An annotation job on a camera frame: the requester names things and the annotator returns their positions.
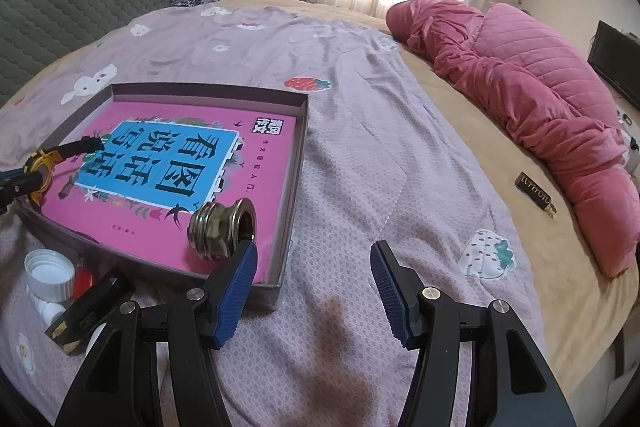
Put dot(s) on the pink book with blue label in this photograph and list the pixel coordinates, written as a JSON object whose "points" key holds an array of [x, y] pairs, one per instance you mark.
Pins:
{"points": [[150, 217]]}

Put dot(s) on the pink quilted duvet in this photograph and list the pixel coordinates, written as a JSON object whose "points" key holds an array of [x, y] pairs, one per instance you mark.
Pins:
{"points": [[540, 107]]}

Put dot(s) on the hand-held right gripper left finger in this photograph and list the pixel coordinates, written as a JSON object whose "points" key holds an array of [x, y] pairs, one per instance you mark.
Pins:
{"points": [[235, 292]]}

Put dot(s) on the red lighter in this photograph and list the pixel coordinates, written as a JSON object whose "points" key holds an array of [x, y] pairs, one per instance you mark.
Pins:
{"points": [[84, 279]]}

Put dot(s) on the white ribbed bottle cap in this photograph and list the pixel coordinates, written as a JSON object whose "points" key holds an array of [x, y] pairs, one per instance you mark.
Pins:
{"points": [[49, 273]]}

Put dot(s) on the small white plastic bottle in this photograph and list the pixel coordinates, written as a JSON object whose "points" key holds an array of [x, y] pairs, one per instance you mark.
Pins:
{"points": [[47, 309]]}

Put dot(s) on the beige bed sheet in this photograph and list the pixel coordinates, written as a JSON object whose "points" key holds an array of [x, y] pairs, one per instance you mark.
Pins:
{"points": [[480, 147]]}

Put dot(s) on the yellow black tape measure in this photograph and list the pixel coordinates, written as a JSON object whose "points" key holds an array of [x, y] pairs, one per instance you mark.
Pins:
{"points": [[44, 158]]}

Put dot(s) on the grey quilted headboard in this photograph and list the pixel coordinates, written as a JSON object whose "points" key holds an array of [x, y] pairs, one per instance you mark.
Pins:
{"points": [[75, 2]]}

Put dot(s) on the black faceted perfume bottle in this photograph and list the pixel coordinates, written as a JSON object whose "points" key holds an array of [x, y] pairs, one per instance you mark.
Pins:
{"points": [[87, 309]]}

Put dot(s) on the black flat screen television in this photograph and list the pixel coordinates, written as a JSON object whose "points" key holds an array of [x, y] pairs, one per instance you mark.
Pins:
{"points": [[615, 62]]}

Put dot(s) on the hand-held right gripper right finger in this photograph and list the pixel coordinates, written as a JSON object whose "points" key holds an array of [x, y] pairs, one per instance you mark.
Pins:
{"points": [[392, 297]]}

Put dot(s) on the purple printed blanket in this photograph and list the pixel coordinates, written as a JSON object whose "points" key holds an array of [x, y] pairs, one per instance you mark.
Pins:
{"points": [[380, 157]]}

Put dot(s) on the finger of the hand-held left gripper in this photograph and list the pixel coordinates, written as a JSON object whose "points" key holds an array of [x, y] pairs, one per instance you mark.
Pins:
{"points": [[20, 183]]}

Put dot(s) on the shallow grey cardboard box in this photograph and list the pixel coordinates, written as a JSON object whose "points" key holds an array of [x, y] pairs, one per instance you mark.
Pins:
{"points": [[287, 207]]}

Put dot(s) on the brass threaded pipe fitting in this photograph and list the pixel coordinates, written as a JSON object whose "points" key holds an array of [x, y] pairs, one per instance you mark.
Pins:
{"points": [[217, 227]]}

